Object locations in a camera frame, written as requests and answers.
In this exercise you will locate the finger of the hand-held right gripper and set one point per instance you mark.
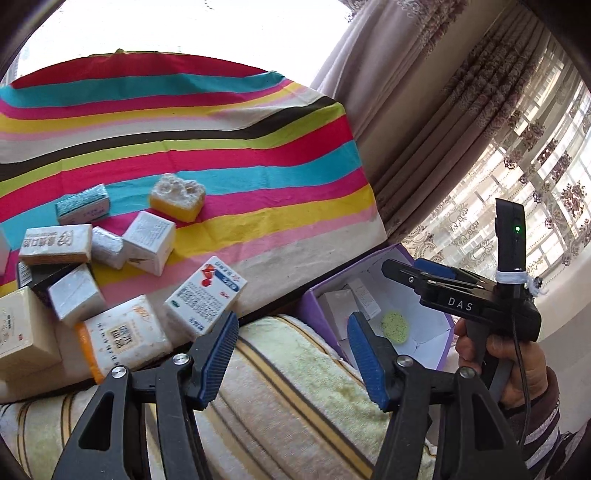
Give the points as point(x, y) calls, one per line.
point(401, 274)
point(438, 268)

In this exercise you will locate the cream box with tan side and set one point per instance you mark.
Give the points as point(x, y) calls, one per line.
point(55, 242)

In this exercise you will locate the plain white carton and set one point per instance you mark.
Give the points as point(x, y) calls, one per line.
point(334, 311)

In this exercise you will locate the large tan cardboard box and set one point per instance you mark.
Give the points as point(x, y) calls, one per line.
point(23, 332)

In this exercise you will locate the round green sponge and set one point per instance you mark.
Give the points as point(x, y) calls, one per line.
point(395, 327)

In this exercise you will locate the silvery white wrapped block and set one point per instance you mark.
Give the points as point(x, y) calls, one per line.
point(76, 295)

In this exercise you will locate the narrow white carton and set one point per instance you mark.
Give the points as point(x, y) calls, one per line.
point(364, 297)

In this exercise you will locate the small silver foil packet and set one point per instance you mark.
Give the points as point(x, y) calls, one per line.
point(108, 247)

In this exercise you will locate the colourful striped cloth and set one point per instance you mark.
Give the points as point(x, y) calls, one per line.
point(184, 115)

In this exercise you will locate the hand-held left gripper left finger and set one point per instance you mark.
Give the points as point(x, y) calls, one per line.
point(221, 355)

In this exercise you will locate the purple cardboard box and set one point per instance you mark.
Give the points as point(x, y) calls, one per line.
point(308, 310)

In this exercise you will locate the mauve pleated curtain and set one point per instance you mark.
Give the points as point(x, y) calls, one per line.
point(415, 69)

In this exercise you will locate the black box with barcode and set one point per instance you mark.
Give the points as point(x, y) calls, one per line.
point(34, 277)

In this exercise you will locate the teal glitter box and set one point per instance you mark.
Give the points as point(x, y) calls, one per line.
point(83, 203)

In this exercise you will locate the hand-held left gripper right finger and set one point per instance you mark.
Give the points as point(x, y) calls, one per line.
point(364, 355)

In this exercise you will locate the beige striped towel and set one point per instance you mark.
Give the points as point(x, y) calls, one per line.
point(286, 392)

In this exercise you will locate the person's right hand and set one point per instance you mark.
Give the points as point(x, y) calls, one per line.
point(524, 369)

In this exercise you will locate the white medicine box blue label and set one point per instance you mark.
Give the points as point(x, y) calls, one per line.
point(203, 295)

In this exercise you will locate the white box with small print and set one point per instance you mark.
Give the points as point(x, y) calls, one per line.
point(147, 240)

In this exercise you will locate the white and orange tissue packet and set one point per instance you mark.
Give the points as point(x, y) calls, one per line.
point(124, 337)

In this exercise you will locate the yellow soap with white sponge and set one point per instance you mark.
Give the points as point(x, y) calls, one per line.
point(178, 201)

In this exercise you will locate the person's right forearm striped sleeve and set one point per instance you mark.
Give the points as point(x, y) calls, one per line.
point(542, 431)

